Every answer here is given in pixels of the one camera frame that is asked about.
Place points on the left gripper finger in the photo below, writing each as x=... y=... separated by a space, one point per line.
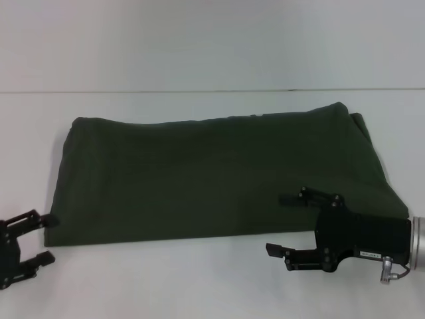
x=38 y=260
x=31 y=220

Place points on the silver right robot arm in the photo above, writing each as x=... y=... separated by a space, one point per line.
x=419 y=242

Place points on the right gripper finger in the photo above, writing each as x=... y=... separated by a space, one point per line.
x=300 y=259
x=308 y=197

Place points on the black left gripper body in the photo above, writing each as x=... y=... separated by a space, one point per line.
x=8 y=259

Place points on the white number label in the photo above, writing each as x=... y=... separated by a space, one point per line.
x=369 y=255

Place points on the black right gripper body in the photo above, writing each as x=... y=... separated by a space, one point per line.
x=362 y=237

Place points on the dark green t-shirt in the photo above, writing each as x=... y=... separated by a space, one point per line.
x=216 y=172

